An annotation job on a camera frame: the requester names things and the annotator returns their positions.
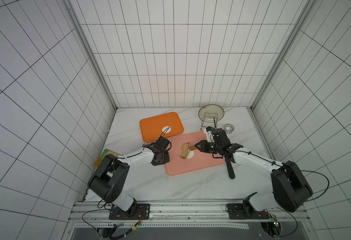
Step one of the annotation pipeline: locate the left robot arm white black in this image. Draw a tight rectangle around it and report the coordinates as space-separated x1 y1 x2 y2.
88 137 171 215

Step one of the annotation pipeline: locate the left base black cable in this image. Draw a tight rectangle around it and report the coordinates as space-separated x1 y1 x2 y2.
81 209 111 238

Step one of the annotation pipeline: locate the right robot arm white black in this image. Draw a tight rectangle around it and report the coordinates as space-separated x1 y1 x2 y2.
195 127 313 213

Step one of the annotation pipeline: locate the aluminium mounting rail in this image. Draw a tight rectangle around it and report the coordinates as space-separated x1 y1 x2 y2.
68 200 309 229

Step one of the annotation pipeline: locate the metal spatula black handle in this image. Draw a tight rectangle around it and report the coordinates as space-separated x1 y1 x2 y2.
225 158 236 180

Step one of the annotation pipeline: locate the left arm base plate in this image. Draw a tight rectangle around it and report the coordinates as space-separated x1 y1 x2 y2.
109 204 150 221

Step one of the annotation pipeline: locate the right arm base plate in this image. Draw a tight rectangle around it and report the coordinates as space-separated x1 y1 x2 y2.
226 204 270 220

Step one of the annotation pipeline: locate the metal wire lid rack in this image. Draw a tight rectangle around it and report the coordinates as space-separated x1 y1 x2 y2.
199 112 219 130

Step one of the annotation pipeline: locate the pink plastic tray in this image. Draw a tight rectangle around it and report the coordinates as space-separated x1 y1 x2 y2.
165 131 225 176

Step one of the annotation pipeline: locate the orange plastic tray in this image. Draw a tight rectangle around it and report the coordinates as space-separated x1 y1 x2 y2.
139 112 184 143

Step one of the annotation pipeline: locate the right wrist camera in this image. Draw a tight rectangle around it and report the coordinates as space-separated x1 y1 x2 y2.
203 127 214 143

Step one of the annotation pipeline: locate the white dough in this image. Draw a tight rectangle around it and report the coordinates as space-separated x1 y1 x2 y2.
180 150 194 159
162 126 171 134

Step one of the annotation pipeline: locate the white dough on orange tray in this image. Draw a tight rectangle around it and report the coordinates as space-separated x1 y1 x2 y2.
162 126 171 134

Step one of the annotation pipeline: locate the green yellow packet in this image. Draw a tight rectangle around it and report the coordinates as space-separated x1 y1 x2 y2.
93 149 119 168

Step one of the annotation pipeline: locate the wooden rolling pin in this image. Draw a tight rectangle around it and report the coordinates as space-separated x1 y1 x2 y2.
180 143 197 159

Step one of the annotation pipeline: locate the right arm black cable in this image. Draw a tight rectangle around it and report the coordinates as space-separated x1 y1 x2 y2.
238 149 331 202

